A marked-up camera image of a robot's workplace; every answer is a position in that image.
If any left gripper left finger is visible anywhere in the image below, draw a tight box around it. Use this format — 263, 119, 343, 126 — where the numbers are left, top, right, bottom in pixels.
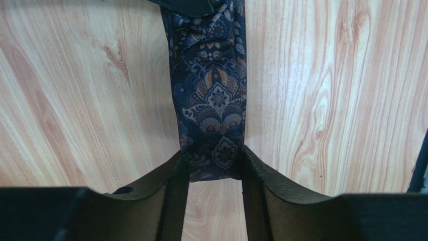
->
103, 150, 189, 241

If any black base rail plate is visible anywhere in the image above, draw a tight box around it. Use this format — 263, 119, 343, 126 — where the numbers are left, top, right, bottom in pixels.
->
407, 133, 427, 194

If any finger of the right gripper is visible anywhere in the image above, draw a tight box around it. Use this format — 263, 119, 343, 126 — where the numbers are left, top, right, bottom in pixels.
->
149, 0, 220, 19

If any dark paisley tie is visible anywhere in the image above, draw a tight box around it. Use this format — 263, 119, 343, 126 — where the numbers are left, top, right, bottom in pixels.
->
160, 1, 247, 182

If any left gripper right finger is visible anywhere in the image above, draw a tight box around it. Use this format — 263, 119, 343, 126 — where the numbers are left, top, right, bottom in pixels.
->
241, 145, 332, 241

